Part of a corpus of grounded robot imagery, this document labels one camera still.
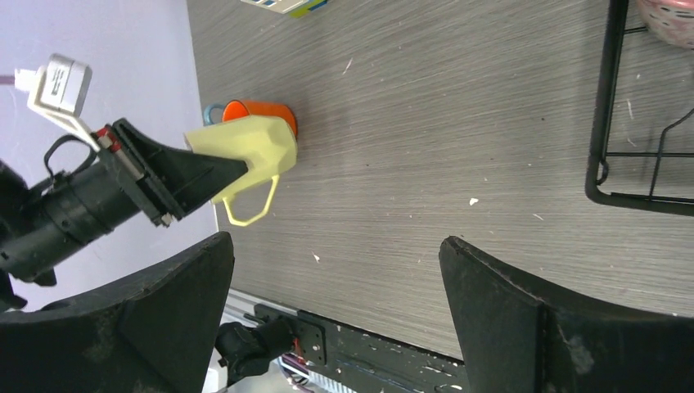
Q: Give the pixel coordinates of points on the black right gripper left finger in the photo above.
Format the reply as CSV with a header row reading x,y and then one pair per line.
x,y
150,331

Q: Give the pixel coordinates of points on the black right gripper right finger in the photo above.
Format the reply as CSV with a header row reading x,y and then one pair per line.
x,y
521,333

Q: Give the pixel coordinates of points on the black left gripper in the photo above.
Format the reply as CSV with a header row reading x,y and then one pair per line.
x,y
124,174

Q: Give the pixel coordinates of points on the blue floral mug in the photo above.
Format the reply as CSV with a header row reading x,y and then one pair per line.
x,y
210,110

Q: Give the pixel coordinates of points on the orange mug black handle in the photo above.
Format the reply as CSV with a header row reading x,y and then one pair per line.
x,y
237,109

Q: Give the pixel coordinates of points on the pale yellow faceted mug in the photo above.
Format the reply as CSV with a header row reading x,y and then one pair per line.
x,y
266,144

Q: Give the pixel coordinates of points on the pink patterned mug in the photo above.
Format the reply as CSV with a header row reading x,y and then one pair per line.
x,y
672,16

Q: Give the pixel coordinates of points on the toy brick house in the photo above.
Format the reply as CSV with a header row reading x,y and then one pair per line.
x,y
293,8

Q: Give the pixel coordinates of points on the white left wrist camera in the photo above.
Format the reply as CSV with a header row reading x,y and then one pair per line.
x,y
57,91

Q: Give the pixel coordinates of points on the black wire dish rack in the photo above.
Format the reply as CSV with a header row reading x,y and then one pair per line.
x,y
640,153

